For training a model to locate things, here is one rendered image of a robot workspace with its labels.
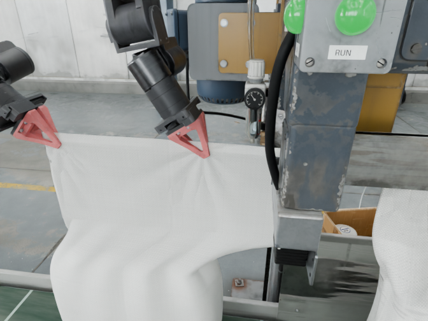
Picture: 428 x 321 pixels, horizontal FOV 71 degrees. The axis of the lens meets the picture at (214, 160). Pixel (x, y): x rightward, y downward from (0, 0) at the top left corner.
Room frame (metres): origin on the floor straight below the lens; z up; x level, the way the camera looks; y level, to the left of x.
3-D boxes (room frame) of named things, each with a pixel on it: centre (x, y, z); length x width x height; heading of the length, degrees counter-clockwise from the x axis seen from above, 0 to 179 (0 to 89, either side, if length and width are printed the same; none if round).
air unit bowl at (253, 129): (0.54, -0.07, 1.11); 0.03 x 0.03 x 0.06
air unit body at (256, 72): (0.54, -0.08, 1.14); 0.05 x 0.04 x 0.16; 172
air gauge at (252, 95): (0.52, -0.07, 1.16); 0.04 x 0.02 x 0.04; 82
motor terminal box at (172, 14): (0.79, 0.07, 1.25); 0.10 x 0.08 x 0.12; 17
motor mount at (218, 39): (0.73, -0.08, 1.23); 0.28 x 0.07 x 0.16; 82
